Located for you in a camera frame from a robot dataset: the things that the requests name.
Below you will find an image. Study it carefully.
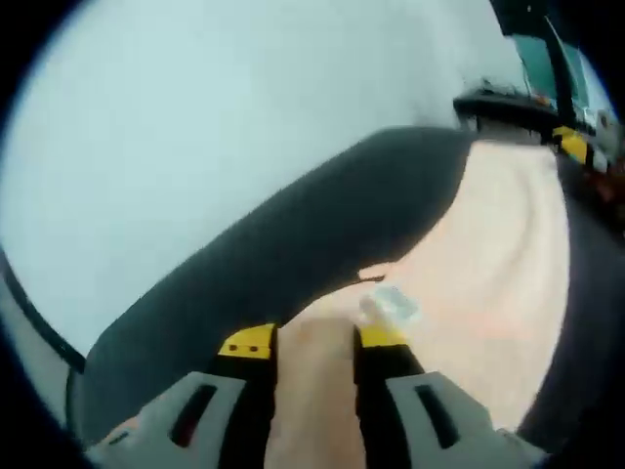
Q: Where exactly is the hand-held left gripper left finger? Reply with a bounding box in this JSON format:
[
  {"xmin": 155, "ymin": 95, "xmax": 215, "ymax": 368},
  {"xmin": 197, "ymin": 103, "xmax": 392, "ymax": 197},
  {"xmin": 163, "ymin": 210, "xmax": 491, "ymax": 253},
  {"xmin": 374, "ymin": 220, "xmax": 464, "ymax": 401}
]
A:
[{"xmin": 83, "ymin": 321, "xmax": 277, "ymax": 469}]

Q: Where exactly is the pink towel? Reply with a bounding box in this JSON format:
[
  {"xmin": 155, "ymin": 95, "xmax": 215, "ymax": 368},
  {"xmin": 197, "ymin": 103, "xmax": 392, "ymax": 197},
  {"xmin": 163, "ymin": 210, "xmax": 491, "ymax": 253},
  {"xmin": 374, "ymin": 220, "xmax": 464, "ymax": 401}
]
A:
[{"xmin": 263, "ymin": 139, "xmax": 573, "ymax": 469}]

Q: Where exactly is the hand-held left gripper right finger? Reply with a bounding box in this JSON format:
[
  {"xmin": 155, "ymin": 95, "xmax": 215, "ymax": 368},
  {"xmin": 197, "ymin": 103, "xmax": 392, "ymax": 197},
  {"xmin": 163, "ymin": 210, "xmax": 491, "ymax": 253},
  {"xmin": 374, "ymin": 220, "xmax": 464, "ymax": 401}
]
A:
[{"xmin": 352, "ymin": 324, "xmax": 549, "ymax": 469}]

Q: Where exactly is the teal panel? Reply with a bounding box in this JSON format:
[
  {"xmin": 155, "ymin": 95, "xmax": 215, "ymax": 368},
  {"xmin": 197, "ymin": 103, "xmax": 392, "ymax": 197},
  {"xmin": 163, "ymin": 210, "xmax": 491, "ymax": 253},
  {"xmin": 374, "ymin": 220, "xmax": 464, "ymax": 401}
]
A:
[{"xmin": 515, "ymin": 34, "xmax": 595, "ymax": 111}]

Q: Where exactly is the dark background desk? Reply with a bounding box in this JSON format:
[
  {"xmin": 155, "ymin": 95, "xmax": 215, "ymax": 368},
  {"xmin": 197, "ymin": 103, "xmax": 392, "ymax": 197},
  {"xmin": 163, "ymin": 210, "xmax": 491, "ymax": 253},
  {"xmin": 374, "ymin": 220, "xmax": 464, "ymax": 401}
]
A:
[{"xmin": 452, "ymin": 86, "xmax": 561, "ymax": 134}]

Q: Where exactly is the small black monitor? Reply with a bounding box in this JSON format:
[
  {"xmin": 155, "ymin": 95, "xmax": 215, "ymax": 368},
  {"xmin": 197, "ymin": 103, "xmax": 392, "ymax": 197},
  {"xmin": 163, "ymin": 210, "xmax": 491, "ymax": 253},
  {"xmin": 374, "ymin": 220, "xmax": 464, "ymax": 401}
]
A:
[{"xmin": 495, "ymin": 0, "xmax": 556, "ymax": 36}]

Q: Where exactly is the black monitor stand pole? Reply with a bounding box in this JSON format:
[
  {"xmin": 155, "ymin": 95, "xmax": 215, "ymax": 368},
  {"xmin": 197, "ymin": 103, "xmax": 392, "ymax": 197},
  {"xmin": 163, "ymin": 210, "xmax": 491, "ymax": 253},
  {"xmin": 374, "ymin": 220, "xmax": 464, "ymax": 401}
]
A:
[{"xmin": 538, "ymin": 18, "xmax": 580, "ymax": 134}]

